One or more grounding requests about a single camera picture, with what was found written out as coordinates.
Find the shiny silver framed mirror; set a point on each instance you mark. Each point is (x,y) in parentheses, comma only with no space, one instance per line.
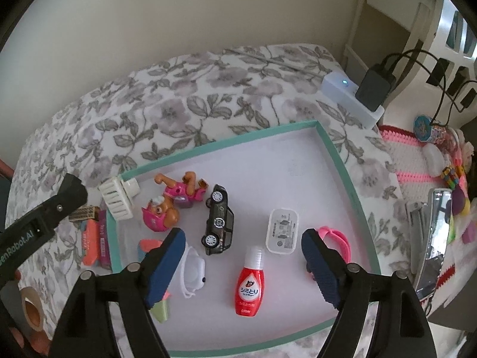
(434,238)

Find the pink white crochet mat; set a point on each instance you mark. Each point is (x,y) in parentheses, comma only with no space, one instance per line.
(410,160)

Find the white wooden furniture frame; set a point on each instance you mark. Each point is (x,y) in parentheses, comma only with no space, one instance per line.
(376,3)

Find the white plastic case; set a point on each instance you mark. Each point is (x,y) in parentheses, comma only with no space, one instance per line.
(283,231)

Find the beige tape roll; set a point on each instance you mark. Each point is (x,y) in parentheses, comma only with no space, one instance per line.
(27,298)

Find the black toy car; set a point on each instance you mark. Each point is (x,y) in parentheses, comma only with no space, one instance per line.
(218,220)

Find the green plastic block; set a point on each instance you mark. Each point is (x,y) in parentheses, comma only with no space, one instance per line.
(162,309)

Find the round blue lid tin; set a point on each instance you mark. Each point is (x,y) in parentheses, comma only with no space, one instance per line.
(423,128)

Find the white pebble shaped object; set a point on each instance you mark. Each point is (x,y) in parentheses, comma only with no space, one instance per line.
(434,158)

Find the person's left hand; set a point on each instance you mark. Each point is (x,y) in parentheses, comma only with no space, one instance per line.
(35,345)

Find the white panelled door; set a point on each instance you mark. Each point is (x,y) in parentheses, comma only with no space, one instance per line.
(447,18)

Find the white power box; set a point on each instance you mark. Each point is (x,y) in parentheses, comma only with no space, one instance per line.
(343,97)

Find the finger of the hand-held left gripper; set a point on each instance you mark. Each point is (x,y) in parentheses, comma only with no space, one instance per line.
(69,194)

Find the magenta packet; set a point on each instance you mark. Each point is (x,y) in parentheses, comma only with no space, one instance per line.
(103,238)

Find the orange block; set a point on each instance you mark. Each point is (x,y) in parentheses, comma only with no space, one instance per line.
(149,247)

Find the orange packet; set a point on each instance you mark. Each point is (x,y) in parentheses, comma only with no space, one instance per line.
(91,246)

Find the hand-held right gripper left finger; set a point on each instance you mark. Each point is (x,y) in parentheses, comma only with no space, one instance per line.
(164,268)

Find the multicolour cube toy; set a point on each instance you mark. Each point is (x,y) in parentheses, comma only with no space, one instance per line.
(451,176)

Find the red stain remover bottle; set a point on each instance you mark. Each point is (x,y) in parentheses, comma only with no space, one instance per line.
(249,291)

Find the brown ribbed clip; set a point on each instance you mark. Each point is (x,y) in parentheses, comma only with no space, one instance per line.
(84,213)

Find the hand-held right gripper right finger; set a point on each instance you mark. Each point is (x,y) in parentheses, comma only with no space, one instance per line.
(322,272)

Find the dog figure with pink helmet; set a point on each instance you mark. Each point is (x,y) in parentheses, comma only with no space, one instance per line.
(156,216)

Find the black wall plug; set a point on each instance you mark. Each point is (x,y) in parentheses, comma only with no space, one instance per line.
(436,71)
(456,82)
(470,99)

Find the grey floral blanket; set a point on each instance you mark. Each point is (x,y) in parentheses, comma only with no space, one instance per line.
(186,93)

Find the pink wristband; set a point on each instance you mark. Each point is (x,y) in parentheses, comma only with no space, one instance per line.
(341,244)

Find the teal rimmed white tray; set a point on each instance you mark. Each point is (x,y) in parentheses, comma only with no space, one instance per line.
(261,179)

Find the black charger adapter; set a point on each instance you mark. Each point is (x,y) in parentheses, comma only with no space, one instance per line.
(372,87)

